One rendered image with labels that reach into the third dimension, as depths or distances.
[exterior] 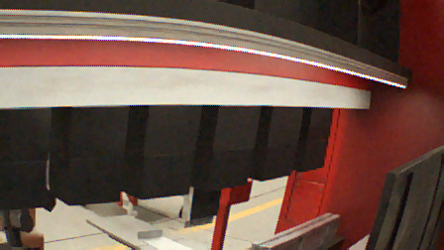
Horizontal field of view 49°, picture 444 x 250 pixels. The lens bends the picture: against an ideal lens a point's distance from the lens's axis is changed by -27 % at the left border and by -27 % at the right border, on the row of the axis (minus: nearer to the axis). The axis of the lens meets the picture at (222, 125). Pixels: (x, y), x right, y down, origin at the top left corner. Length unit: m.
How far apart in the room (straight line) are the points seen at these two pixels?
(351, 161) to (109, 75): 1.24
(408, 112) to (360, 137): 0.24
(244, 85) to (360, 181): 0.88
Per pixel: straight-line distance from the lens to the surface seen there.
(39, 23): 0.57
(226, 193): 3.14
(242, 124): 1.28
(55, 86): 0.87
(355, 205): 2.06
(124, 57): 0.97
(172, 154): 1.12
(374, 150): 2.01
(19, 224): 1.32
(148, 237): 1.41
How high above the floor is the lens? 1.46
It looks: 7 degrees down
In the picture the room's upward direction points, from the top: 9 degrees clockwise
